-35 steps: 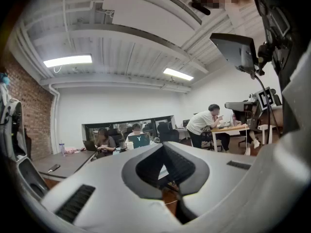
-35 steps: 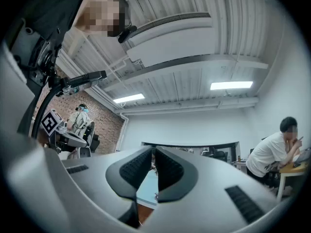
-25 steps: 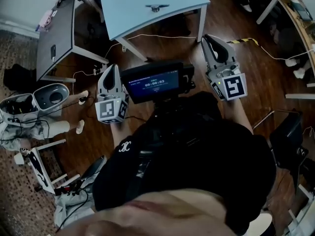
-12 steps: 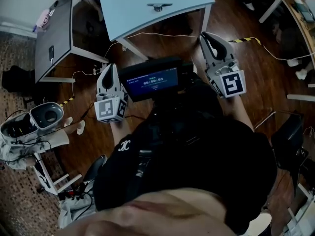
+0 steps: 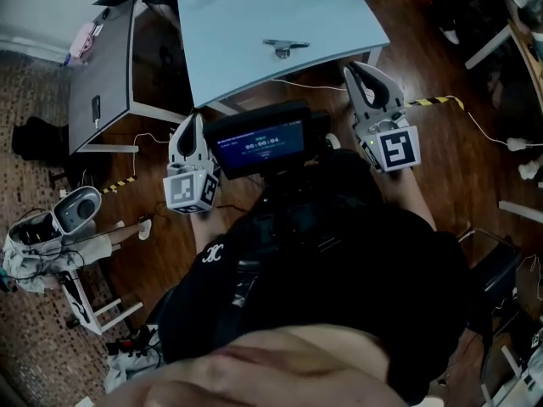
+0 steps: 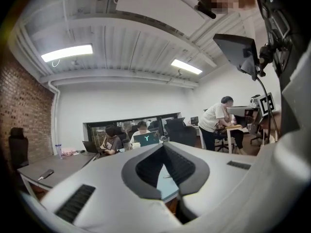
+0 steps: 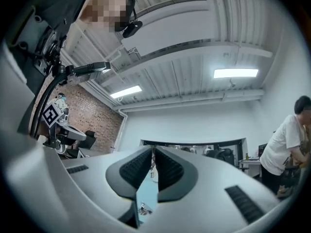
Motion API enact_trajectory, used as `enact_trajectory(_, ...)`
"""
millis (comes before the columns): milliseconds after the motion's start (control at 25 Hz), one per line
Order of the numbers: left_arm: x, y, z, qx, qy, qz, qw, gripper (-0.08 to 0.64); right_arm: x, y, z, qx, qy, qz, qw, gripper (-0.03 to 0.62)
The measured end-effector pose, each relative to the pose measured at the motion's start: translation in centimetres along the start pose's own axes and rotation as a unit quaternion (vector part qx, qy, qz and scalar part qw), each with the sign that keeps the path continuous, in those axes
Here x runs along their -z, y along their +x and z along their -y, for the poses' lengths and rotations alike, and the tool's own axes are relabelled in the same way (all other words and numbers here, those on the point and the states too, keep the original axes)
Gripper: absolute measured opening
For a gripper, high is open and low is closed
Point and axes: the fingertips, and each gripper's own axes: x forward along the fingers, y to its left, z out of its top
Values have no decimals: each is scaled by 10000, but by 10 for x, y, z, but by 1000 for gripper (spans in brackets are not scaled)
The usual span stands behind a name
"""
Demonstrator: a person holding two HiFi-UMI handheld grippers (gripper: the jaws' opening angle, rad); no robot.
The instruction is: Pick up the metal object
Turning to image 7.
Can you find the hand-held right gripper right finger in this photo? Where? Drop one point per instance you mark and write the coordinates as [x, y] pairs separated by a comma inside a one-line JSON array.
[[209, 178]]

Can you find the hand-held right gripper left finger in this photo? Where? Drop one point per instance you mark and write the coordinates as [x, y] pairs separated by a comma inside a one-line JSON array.
[[97, 178]]

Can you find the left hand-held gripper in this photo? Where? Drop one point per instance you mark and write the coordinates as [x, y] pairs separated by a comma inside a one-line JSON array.
[[52, 114]]

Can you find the black office chair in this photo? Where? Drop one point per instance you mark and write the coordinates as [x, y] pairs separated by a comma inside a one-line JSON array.
[[88, 139], [222, 155]]

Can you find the white office desk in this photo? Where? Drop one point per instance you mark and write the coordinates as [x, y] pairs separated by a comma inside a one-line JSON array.
[[250, 165]]

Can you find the black computer monitor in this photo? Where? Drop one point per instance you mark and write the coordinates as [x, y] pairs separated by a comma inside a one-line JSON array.
[[263, 150]]

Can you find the rectangular ceiling light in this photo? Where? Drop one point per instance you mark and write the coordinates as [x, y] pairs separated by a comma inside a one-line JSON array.
[[235, 73], [126, 91]]

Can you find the white ceiling pipe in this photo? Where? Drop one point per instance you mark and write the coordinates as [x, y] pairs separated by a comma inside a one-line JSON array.
[[194, 99]]

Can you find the person's head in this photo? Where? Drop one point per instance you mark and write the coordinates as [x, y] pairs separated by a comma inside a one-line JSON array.
[[107, 6]]

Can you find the black head-worn camera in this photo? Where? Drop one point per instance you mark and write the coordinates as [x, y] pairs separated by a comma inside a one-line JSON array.
[[131, 29]]

